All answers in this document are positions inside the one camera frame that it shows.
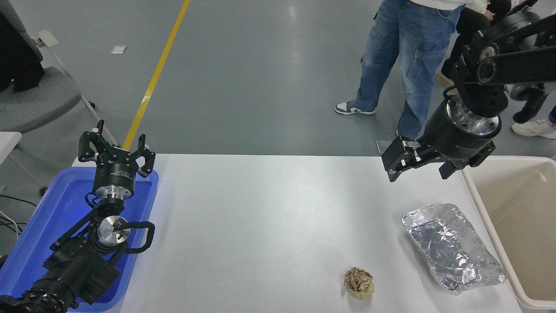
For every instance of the person's hand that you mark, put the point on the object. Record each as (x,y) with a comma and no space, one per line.
(489,15)

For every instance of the seated person with tan shoes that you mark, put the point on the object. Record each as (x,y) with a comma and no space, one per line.
(471,21)

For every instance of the grey padded chair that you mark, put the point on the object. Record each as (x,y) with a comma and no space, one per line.
(39,100)

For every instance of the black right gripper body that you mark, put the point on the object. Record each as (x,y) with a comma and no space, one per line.
(447,139)

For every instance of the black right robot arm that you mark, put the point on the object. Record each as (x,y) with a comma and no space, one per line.
(517,65)

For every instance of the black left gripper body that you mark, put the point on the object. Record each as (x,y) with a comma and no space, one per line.
(114,174)

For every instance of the large pale plastic bin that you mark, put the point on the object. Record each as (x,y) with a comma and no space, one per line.
(521,217)

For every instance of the standing person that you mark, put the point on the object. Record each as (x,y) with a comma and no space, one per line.
(412,52)

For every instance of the clear floor plate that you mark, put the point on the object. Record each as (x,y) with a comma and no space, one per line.
(382,145)

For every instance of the crumpled tan paper ball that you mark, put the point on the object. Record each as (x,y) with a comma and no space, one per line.
(359,283)

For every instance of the small white side table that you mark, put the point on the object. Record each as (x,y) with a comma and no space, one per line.
(8,141)

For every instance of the blue plastic tray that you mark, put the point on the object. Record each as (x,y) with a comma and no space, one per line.
(47,217)

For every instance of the silver foil tray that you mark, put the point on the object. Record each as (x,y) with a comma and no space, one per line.
(451,250)

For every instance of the seated person beside grey chair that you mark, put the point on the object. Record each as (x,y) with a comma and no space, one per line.
(17,56)

